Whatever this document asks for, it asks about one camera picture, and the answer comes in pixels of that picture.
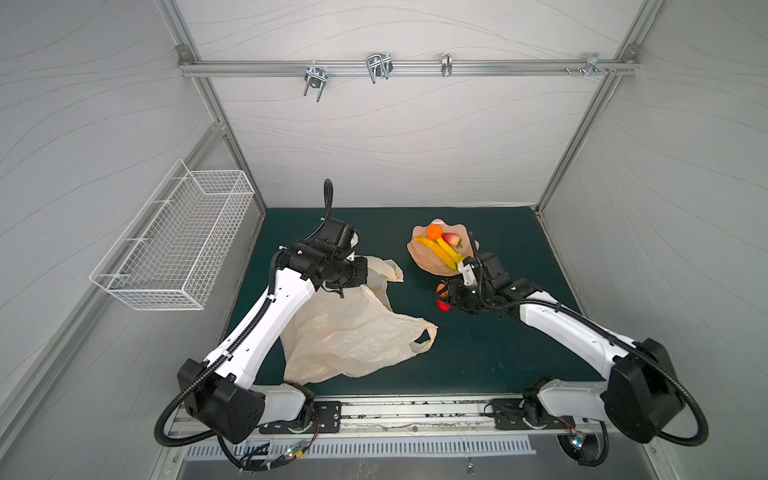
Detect red peach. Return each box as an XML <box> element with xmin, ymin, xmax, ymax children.
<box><xmin>442</xmin><ymin>232</ymin><xmax>463</xmax><ymax>249</ymax></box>

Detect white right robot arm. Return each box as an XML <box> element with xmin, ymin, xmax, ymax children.
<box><xmin>436</xmin><ymin>253</ymin><xmax>710</xmax><ymax>468</ymax></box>

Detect orange fruit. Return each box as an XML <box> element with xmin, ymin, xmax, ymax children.
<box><xmin>425</xmin><ymin>223</ymin><xmax>443</xmax><ymax>240</ymax></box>

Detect white wire basket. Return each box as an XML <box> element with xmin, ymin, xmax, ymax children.
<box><xmin>89</xmin><ymin>159</ymin><xmax>255</xmax><ymax>311</ymax></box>

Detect horizontal aluminium rail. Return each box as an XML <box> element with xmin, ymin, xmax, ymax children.
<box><xmin>179</xmin><ymin>56</ymin><xmax>641</xmax><ymax>78</ymax></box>

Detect yellow banana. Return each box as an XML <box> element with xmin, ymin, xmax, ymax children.
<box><xmin>413</xmin><ymin>236</ymin><xmax>457</xmax><ymax>271</ymax></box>
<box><xmin>436</xmin><ymin>238</ymin><xmax>464</xmax><ymax>264</ymax></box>

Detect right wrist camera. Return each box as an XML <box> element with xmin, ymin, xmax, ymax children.
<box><xmin>458</xmin><ymin>257</ymin><xmax>478</xmax><ymax>288</ymax></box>

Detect pink scalloped fruit plate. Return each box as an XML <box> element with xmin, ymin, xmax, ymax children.
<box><xmin>407</xmin><ymin>219</ymin><xmax>473</xmax><ymax>277</ymax></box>

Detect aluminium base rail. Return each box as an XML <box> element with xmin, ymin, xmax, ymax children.
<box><xmin>167</xmin><ymin>392</ymin><xmax>607</xmax><ymax>439</ymax></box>

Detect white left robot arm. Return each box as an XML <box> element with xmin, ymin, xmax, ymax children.
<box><xmin>154</xmin><ymin>180</ymin><xmax>368</xmax><ymax>447</ymax></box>

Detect red strawberry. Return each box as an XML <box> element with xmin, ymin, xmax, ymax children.
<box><xmin>435</xmin><ymin>283</ymin><xmax>451</xmax><ymax>312</ymax></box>

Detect green table mat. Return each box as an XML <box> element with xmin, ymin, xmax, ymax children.
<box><xmin>220</xmin><ymin>206</ymin><xmax>619</xmax><ymax>398</ymax></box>

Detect metal hook clamp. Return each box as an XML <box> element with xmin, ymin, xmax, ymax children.
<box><xmin>441</xmin><ymin>53</ymin><xmax>453</xmax><ymax>78</ymax></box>
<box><xmin>365</xmin><ymin>52</ymin><xmax>393</xmax><ymax>84</ymax></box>
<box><xmin>564</xmin><ymin>53</ymin><xmax>618</xmax><ymax>78</ymax></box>
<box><xmin>303</xmin><ymin>66</ymin><xmax>328</xmax><ymax>102</ymax></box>

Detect white slotted cable duct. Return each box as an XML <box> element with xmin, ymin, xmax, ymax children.
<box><xmin>184</xmin><ymin>434</ymin><xmax>537</xmax><ymax>461</ymax></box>

